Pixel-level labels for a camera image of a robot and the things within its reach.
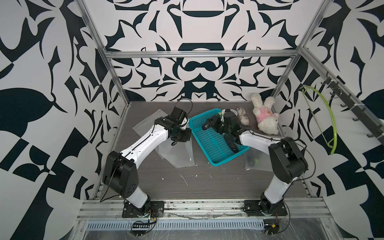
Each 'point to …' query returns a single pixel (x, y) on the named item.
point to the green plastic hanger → (334, 142)
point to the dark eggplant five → (233, 145)
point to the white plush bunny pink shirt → (267, 120)
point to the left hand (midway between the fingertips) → (188, 135)
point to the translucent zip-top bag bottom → (179, 155)
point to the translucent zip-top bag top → (256, 160)
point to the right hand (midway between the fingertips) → (206, 119)
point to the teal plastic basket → (213, 144)
